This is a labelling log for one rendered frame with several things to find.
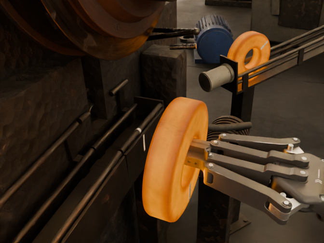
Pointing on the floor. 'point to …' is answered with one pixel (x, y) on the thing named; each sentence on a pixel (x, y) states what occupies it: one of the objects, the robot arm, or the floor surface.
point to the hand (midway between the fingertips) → (180, 148)
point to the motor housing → (215, 198)
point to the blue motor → (212, 39)
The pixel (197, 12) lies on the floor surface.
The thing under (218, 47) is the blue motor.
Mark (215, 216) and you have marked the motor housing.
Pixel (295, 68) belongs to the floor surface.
